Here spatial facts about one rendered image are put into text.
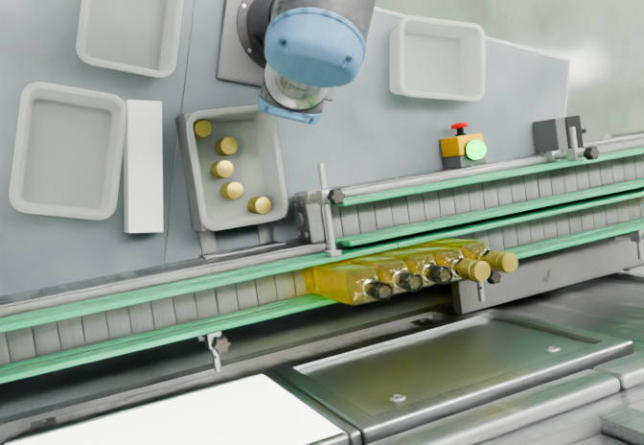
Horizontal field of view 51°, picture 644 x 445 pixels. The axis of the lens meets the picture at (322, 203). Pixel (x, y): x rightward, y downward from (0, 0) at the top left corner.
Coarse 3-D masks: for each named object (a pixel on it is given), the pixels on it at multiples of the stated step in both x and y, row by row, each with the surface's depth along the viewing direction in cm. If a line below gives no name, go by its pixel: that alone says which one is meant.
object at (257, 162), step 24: (192, 120) 123; (216, 120) 130; (240, 120) 134; (264, 120) 131; (192, 144) 123; (240, 144) 134; (264, 144) 133; (240, 168) 134; (264, 168) 135; (216, 192) 132; (264, 192) 136; (216, 216) 132; (240, 216) 132; (264, 216) 129
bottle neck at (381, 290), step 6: (366, 282) 108; (372, 282) 107; (378, 282) 106; (384, 282) 105; (366, 288) 107; (372, 288) 106; (378, 288) 104; (384, 288) 107; (390, 288) 105; (366, 294) 108; (372, 294) 106; (378, 294) 104; (384, 294) 106; (390, 294) 105; (384, 300) 105
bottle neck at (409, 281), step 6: (396, 276) 110; (402, 276) 108; (408, 276) 107; (414, 276) 107; (420, 276) 107; (396, 282) 110; (402, 282) 108; (408, 282) 107; (414, 282) 109; (420, 282) 108; (402, 288) 109; (408, 288) 107; (414, 288) 108; (420, 288) 107
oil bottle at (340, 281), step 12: (324, 264) 123; (336, 264) 121; (348, 264) 119; (312, 276) 123; (324, 276) 118; (336, 276) 114; (348, 276) 110; (360, 276) 109; (372, 276) 110; (312, 288) 124; (324, 288) 119; (336, 288) 114; (348, 288) 110; (360, 288) 109; (336, 300) 116; (348, 300) 111; (360, 300) 109; (372, 300) 110
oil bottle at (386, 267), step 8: (360, 256) 124; (368, 256) 122; (376, 256) 121; (360, 264) 118; (368, 264) 115; (376, 264) 113; (384, 264) 112; (392, 264) 112; (400, 264) 112; (384, 272) 111; (392, 272) 111; (384, 280) 111; (392, 280) 111; (392, 288) 111
